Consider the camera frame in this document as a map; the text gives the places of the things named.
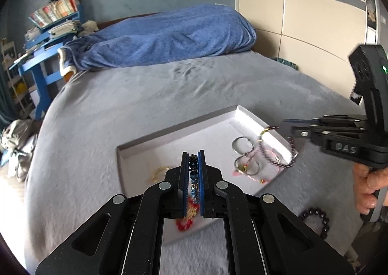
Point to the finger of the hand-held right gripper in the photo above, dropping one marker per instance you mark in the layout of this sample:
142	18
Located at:
315	134
333	121

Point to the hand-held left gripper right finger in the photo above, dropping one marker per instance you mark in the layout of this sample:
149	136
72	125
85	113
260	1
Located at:
202	190

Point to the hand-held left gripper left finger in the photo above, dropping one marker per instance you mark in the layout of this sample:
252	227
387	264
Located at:
184	184

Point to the grey cardboard box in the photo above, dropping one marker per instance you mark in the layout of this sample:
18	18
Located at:
182	141

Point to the silver hoop bangle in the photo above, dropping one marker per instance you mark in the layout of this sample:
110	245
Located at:
232	144
258	166

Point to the person's right hand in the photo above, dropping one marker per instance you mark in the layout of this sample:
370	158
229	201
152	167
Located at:
365	187

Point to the teal patterned basket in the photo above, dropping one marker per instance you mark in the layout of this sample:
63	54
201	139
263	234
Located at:
286	63

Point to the beige wardrobe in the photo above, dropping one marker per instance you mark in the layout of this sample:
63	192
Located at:
318	20

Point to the grey bed blanket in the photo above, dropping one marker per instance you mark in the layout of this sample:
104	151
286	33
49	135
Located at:
106	105

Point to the blue blanket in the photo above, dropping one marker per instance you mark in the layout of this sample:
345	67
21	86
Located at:
169	35

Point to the grey cloth bundle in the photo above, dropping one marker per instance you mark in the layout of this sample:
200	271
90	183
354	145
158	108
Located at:
18	138

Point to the blue desk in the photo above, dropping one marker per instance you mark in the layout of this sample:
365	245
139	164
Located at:
41	84

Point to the white plush toy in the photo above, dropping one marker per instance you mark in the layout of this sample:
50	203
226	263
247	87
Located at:
89	25

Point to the white shelf rack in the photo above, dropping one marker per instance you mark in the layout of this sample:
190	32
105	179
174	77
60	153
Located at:
18	90

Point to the stack of papers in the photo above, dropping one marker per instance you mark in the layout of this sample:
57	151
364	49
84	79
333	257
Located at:
65	27

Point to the dark teal curtain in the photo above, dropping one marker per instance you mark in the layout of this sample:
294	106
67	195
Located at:
3	93

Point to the tray of books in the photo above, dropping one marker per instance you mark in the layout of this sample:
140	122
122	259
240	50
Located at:
51	12

